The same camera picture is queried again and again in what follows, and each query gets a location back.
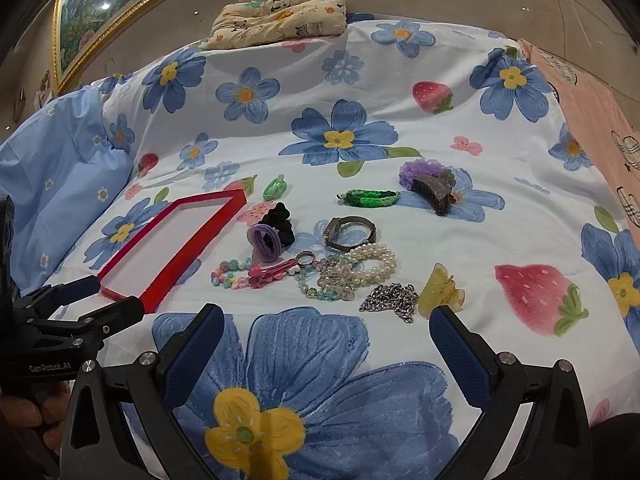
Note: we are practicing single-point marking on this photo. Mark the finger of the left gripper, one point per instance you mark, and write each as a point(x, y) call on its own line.
point(74, 291)
point(115, 317)

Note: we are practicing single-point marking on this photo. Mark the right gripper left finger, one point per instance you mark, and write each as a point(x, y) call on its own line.
point(188, 352)

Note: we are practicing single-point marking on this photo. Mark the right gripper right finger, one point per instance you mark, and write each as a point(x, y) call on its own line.
point(466, 354)

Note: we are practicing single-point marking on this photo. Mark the yellow hair claw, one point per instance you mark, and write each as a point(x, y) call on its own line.
point(440, 290)

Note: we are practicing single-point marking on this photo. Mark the pink hair clip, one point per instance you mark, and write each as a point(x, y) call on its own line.
point(260, 276)

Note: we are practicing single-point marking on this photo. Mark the black scrunchie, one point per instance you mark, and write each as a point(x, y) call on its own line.
point(278, 218)

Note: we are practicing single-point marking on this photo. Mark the light green hair clip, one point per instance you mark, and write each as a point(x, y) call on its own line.
point(275, 189)

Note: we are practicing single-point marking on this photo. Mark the metal wristwatch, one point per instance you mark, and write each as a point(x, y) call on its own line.
point(344, 234)

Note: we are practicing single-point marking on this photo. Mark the red jewelry tray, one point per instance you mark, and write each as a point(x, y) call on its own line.
point(149, 265)

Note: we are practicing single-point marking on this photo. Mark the left hand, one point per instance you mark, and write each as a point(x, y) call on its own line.
point(31, 433)

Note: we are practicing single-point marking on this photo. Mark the blue floral pillow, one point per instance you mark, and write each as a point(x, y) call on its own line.
point(61, 172)

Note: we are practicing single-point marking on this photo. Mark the purple flower hair claw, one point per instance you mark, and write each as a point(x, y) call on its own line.
point(430, 180)

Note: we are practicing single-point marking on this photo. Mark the floral bed sheet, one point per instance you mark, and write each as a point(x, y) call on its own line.
point(330, 373)

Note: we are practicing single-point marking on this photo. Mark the pink printed cloth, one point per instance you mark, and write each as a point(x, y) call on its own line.
point(597, 124)

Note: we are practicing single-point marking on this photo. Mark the cream panda cushion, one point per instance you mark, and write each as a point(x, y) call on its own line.
point(254, 23)

